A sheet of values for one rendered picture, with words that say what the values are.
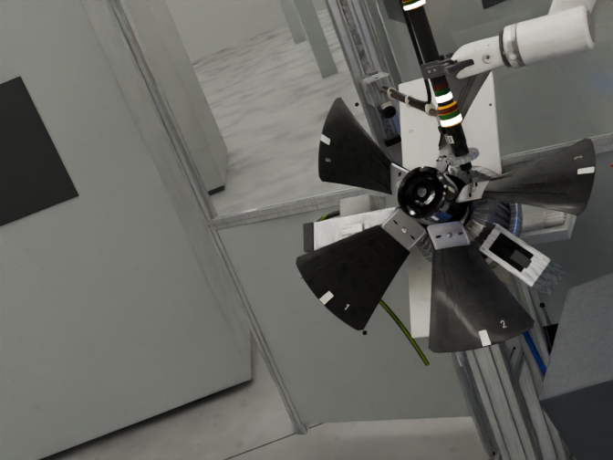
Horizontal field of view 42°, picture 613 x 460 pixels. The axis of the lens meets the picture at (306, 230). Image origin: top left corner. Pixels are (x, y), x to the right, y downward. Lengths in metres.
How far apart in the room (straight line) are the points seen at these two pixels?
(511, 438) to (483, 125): 0.83
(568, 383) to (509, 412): 1.23
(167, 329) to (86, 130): 0.98
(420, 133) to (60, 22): 1.83
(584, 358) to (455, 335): 0.71
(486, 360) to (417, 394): 0.99
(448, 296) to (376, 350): 1.33
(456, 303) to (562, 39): 0.56
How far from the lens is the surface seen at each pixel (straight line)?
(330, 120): 1.97
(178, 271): 3.67
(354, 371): 3.11
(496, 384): 2.15
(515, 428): 2.23
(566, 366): 1.01
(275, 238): 2.93
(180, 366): 3.86
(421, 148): 2.12
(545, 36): 1.61
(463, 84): 1.85
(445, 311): 1.70
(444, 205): 1.75
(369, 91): 2.28
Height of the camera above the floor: 1.78
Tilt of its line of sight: 18 degrees down
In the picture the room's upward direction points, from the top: 22 degrees counter-clockwise
